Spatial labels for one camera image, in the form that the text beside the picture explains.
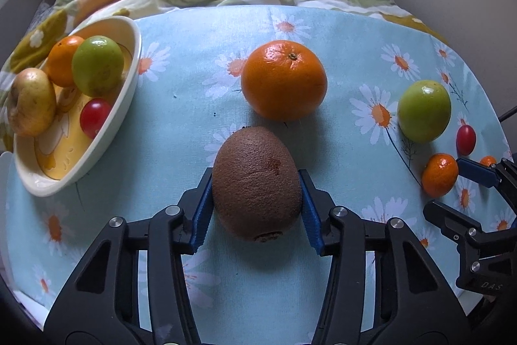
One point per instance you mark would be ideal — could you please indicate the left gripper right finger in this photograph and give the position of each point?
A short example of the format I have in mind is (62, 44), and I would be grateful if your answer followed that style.
(383, 286)

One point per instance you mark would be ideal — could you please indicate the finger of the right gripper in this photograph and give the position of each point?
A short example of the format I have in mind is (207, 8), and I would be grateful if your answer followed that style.
(456, 226)
(486, 176)

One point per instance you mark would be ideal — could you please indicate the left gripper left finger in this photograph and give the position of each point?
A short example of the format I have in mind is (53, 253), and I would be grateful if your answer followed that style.
(129, 287)

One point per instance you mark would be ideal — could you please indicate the small orange kumquat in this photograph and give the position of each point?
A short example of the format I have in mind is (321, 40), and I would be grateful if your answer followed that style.
(439, 175)
(488, 161)

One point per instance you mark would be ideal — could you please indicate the brown kiwi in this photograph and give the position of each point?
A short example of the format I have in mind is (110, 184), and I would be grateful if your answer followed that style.
(256, 186)

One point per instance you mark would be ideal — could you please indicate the yellowish wrinkled apple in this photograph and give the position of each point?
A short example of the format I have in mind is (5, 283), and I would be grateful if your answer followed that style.
(31, 103)

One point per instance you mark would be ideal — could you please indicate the small green apple on table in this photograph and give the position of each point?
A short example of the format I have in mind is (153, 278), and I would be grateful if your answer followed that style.
(424, 111)

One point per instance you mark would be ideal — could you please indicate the cream duck pattern bowl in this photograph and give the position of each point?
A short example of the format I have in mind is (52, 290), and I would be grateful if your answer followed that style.
(61, 156)

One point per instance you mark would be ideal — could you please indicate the blue daisy tablecloth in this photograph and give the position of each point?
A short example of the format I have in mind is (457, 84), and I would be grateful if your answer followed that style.
(189, 101)

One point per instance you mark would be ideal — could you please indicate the orange mandarin on table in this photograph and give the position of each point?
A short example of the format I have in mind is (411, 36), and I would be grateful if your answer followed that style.
(283, 81)

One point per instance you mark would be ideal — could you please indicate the green apple in bowl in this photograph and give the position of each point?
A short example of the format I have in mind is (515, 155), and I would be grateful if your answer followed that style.
(97, 66)

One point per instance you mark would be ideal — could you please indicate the orange mandarin in bowl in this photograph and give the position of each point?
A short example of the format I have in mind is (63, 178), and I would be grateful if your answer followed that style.
(58, 66)

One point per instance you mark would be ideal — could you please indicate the grey bed headboard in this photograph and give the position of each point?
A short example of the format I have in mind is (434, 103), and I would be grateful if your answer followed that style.
(17, 18)

